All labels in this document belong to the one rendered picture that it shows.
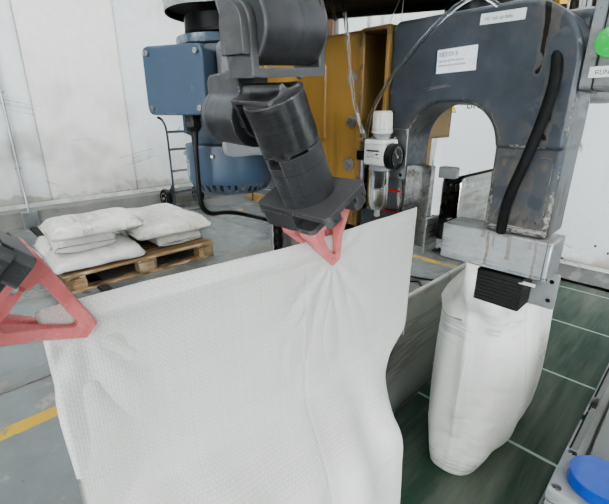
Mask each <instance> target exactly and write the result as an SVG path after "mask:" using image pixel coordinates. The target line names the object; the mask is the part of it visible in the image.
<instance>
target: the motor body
mask: <svg viewBox="0 0 609 504"><path fill-rule="evenodd" d="M219 41H220V34H219V31H201V32H191V33H185V34H182V35H179V36H177V38H176V44H186V43H200V44H202V45H204V47H206V48H209V49H212V50H215V51H216V45H217V43H218V42H219ZM182 117H183V127H184V133H186V134H188V135H190V136H191V132H189V130H188V129H187V128H186V127H187V126H186V121H187V118H185V115H182ZM200 121H201V127H202V128H201V130H200V131H199V132H198V153H199V166H200V179H201V189H202V192H203V193H207V194H214V195H240V194H249V193H254V192H258V191H261V190H263V189H264V188H266V187H267V185H268V184H269V182H270V180H271V177H272V176H271V174H270V171H269V169H268V167H267V164H266V162H265V160H264V157H263V155H257V156H246V157H228V156H227V155H225V153H224V152H223V147H222V142H221V141H218V140H216V139H214V138H213V137H212V136H211V135H210V134H209V133H208V132H207V130H206V129H205V127H204V124H203V121H202V115H201V118H200ZM185 148H186V151H184V152H183V154H184V155H186V156H187V158H186V161H187V171H188V175H189V179H190V181H191V183H192V184H193V186H194V187H195V188H196V180H195V168H194V156H193V146H192V142H190V143H186V144H185Z"/></svg>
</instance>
